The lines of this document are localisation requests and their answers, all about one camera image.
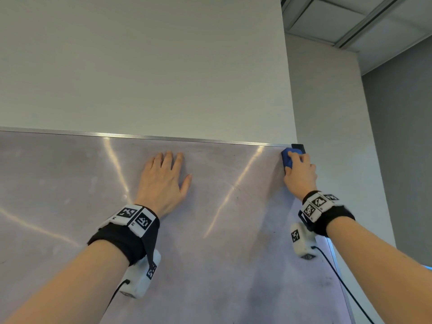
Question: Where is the person's right hand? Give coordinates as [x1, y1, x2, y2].
[283, 151, 319, 202]

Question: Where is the person's left hand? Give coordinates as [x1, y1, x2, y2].
[134, 151, 193, 221]

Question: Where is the blue whiteboard eraser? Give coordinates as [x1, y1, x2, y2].
[281, 148, 302, 175]

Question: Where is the white whiteboard with wavy lines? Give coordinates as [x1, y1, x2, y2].
[0, 126, 355, 324]

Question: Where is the person's left forearm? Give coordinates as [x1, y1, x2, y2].
[3, 240, 131, 324]

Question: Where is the person's right forearm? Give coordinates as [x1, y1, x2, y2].
[325, 218, 432, 324]

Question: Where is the black wristband with marker tags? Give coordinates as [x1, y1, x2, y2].
[87, 204, 161, 267]
[297, 190, 356, 239]

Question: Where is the white wrist camera unit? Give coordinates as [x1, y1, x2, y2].
[119, 249, 162, 299]
[290, 221, 319, 261]

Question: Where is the black cable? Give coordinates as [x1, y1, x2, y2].
[104, 279, 131, 311]
[311, 245, 375, 324]

